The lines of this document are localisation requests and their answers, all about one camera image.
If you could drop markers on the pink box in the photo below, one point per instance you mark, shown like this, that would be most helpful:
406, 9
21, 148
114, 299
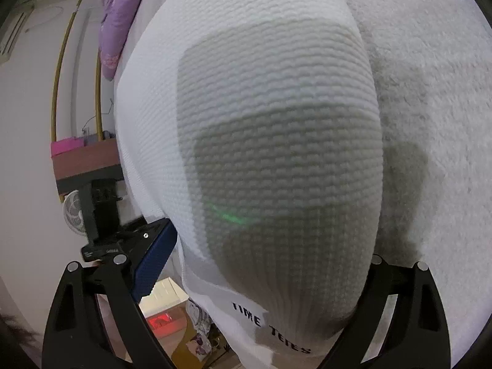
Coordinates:
66, 145

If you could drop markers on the cream white jacket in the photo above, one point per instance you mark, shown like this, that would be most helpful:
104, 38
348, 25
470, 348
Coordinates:
253, 125

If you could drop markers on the purple floral quilt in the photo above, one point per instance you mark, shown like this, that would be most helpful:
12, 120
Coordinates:
117, 19

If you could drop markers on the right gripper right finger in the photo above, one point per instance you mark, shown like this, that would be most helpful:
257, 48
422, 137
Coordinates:
418, 335

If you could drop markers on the brown wooden shelf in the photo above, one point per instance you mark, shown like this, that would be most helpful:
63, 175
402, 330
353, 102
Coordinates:
75, 168

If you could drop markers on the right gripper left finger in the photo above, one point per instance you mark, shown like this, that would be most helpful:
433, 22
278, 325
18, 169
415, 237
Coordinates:
75, 334

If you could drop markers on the white electric fan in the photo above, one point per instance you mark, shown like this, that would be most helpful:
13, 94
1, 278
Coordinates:
72, 213

